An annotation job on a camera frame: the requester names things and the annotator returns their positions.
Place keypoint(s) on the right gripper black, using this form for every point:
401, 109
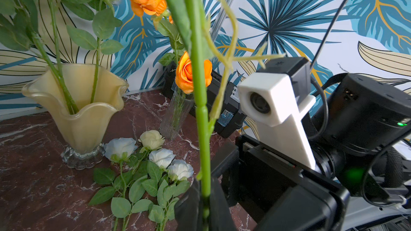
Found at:
278, 192

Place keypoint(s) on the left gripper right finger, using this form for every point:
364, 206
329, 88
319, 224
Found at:
220, 216

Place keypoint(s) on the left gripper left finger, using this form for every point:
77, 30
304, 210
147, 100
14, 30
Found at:
188, 210

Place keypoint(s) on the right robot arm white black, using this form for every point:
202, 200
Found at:
331, 172

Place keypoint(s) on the white rose bunch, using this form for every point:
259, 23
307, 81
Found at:
150, 179

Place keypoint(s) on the clear glass vase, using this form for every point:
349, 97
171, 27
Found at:
176, 113

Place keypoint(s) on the cream yellow fluted vase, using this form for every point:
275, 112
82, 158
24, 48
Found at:
98, 96

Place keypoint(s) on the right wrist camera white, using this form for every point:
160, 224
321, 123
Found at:
277, 98

